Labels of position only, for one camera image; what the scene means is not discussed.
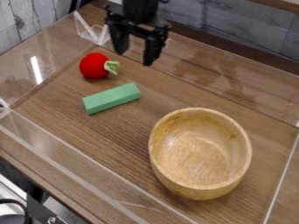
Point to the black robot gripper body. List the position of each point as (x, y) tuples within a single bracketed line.
[(139, 19)]

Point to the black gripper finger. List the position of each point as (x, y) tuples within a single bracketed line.
[(154, 46), (120, 37)]

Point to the red plush fruit green leaf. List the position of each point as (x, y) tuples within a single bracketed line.
[(97, 66)]

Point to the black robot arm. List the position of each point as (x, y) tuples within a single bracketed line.
[(142, 2)]

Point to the green rectangular block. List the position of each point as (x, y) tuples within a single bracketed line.
[(111, 98)]

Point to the wooden bowl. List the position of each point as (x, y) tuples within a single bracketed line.
[(200, 153)]

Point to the clear acrylic tray enclosure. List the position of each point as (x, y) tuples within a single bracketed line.
[(89, 159)]

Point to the black metal bracket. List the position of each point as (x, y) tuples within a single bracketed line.
[(40, 214)]

